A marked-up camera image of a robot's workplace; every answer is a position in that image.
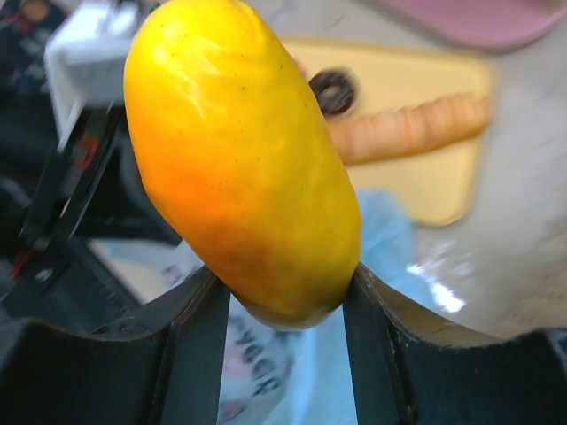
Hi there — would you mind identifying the orange yellow mango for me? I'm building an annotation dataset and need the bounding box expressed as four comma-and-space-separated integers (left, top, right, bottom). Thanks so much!
124, 1, 361, 328

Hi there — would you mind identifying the light blue plastic bag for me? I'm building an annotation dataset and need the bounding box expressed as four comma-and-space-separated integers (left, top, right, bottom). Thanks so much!
159, 188, 466, 425

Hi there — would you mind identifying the chocolate donut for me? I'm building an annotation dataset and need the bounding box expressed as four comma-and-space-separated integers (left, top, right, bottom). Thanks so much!
308, 67, 358, 117

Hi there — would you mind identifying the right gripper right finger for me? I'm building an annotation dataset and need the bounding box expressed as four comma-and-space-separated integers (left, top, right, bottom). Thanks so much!
343, 265, 566, 424

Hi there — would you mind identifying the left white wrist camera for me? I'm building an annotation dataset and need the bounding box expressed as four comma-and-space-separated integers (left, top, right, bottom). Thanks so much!
43, 1, 149, 151

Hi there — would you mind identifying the yellow plastic tray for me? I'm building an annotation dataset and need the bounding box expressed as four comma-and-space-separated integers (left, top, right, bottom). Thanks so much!
283, 37, 493, 227

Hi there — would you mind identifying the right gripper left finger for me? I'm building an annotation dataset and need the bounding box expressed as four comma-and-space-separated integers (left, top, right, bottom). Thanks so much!
1, 268, 229, 424

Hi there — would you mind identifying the long baguette bread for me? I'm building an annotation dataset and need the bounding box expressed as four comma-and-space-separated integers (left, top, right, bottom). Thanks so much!
328, 93, 493, 165

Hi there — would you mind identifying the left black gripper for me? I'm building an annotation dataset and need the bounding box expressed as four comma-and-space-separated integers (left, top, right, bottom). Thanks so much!
1, 1, 175, 319

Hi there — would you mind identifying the pink three-tier shelf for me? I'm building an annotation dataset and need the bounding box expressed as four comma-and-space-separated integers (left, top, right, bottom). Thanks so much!
370, 0, 566, 51

